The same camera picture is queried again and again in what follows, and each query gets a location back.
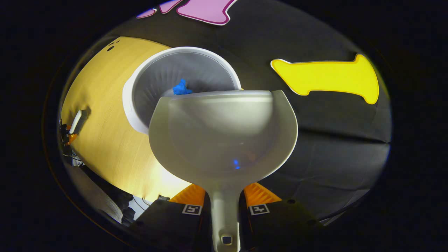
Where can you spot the white ribbed garbage bin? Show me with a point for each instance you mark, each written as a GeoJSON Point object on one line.
{"type": "Point", "coordinates": [196, 70]}

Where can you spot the grey plastic dustpan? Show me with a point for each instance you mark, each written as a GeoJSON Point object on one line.
{"type": "Point", "coordinates": [224, 140]}

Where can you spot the black backdrop cloth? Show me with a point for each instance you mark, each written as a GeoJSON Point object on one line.
{"type": "Point", "coordinates": [315, 157]}

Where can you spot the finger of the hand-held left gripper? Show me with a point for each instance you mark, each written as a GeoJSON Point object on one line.
{"type": "Point", "coordinates": [72, 137]}

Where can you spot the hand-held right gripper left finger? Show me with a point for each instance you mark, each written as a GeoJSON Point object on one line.
{"type": "Point", "coordinates": [164, 224]}

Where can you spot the blue paper trash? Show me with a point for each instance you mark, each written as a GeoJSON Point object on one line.
{"type": "Point", "coordinates": [181, 88]}

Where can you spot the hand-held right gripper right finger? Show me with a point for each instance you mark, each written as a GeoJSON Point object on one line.
{"type": "Point", "coordinates": [280, 224]}

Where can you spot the small grey broom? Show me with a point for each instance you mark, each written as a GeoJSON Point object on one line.
{"type": "Point", "coordinates": [79, 120]}

